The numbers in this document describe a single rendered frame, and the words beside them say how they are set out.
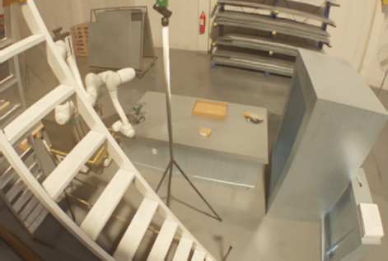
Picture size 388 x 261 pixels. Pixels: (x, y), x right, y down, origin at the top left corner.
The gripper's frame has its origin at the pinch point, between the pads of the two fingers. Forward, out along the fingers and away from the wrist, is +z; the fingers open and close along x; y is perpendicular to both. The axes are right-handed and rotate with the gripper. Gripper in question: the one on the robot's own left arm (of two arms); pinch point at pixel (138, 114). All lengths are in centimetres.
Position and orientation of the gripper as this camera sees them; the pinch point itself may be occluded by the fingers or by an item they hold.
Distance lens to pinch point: 264.9
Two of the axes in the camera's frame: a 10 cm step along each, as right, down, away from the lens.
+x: 7.8, 3.7, -5.0
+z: 6.3, -4.4, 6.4
